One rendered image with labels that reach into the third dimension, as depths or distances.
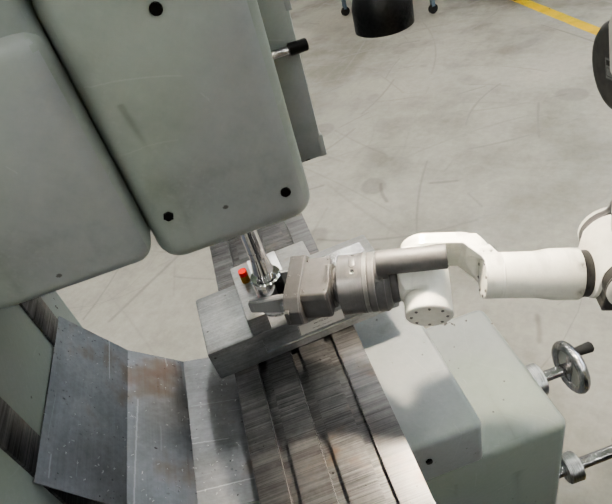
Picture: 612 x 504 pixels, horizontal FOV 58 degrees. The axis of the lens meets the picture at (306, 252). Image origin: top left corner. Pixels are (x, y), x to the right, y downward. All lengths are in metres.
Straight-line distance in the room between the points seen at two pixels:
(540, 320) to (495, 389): 1.13
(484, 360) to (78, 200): 0.86
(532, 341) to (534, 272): 1.41
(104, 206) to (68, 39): 0.16
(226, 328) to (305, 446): 0.25
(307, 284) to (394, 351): 0.32
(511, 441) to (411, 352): 0.23
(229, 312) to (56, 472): 0.37
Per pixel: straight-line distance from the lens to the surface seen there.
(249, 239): 0.76
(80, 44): 0.55
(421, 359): 1.04
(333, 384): 0.94
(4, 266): 0.64
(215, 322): 1.00
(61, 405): 0.93
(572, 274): 0.80
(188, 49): 0.55
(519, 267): 0.79
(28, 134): 0.56
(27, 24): 0.55
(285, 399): 0.94
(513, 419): 1.11
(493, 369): 1.18
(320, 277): 0.79
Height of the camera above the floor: 1.69
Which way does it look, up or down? 39 degrees down
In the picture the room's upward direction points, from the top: 17 degrees counter-clockwise
